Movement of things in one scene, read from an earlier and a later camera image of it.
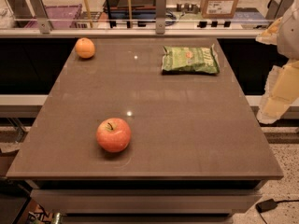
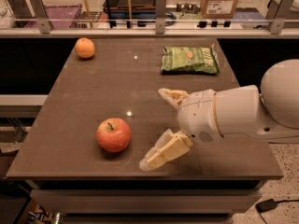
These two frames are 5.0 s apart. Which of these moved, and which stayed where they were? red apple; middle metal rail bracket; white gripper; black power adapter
Moved: white gripper
Stayed: black power adapter; middle metal rail bracket; red apple
